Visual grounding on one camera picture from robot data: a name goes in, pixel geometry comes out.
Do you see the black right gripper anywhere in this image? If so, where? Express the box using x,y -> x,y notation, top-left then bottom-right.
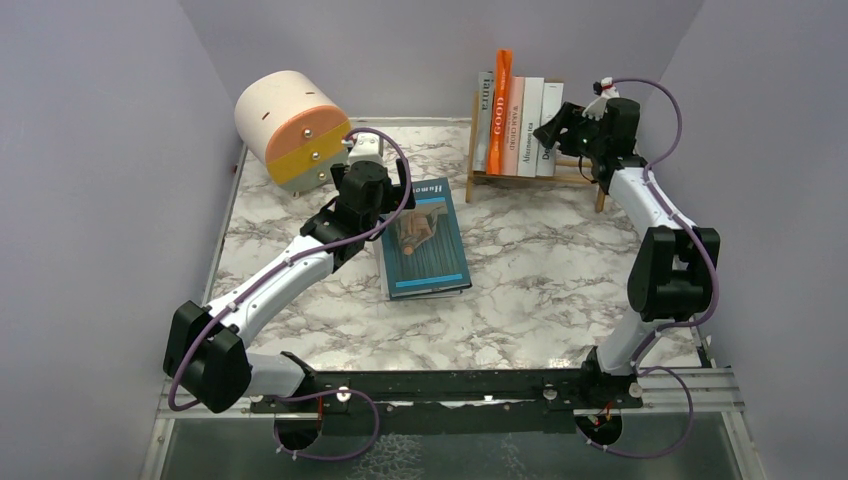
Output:
531,103 -> 605,161

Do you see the white Decorate book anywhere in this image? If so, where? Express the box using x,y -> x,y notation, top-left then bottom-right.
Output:
536,82 -> 564,177

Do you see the white Afternoon Tea book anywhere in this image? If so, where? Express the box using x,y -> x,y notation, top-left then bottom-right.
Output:
517,77 -> 544,178

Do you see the pink Warm Chord book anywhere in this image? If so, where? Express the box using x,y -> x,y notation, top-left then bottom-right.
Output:
501,76 -> 525,176

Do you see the orange Good Morning book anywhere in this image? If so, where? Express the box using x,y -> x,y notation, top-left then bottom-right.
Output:
486,49 -> 513,175

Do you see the teal bottom book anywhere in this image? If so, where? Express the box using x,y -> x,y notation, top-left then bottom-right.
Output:
375,177 -> 472,301

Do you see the grey ianra book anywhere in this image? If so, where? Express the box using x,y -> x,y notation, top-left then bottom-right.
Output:
472,71 -> 494,172

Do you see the wooden book rack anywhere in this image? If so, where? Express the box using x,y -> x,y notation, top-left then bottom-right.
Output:
464,92 -> 607,212

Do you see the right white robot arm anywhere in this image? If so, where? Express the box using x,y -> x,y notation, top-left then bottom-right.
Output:
533,98 -> 720,407

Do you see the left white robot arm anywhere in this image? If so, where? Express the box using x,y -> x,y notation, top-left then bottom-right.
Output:
163,157 -> 415,413

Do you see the cream orange cylinder container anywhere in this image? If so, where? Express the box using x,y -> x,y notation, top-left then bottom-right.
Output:
234,70 -> 352,193

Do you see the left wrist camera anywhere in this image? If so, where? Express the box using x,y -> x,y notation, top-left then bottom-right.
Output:
346,132 -> 384,165

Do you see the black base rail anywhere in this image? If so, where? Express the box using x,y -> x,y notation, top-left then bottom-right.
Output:
250,368 -> 643,436

